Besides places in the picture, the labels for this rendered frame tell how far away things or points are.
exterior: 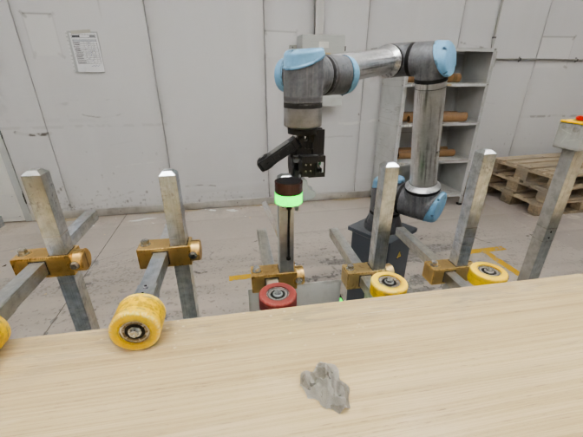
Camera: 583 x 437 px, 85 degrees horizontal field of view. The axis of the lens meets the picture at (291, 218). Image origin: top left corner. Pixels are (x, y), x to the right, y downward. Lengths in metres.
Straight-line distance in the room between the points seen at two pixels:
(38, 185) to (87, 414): 0.44
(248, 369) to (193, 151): 3.00
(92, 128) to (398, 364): 3.34
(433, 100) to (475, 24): 2.92
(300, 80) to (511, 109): 4.07
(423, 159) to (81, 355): 1.27
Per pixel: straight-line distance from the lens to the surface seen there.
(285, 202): 0.67
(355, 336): 0.62
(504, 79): 4.53
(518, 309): 0.80
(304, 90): 0.74
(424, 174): 1.47
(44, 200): 0.81
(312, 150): 0.79
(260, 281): 0.82
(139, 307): 0.60
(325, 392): 0.52
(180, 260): 0.78
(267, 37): 3.38
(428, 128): 1.39
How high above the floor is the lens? 1.33
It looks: 24 degrees down
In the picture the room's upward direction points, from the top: straight up
